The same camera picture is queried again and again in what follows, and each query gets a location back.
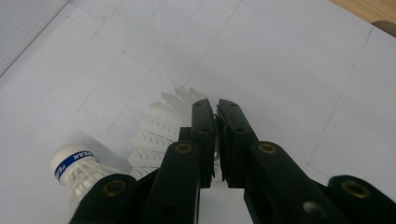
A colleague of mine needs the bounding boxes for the wooden table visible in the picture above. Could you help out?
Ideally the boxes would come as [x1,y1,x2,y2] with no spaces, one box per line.
[330,0,396,26]

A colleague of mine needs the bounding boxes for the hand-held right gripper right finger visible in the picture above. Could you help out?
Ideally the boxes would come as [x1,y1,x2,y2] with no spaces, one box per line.
[216,98,260,189]

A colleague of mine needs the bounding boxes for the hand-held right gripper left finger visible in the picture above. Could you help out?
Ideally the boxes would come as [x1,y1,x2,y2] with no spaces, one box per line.
[178,98,217,189]

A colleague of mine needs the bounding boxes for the large white board sheet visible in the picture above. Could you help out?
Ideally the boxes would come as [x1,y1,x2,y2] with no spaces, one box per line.
[0,0,396,224]

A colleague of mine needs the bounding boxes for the white feather shuttlecock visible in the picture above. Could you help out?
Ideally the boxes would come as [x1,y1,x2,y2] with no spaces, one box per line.
[49,87,222,218]

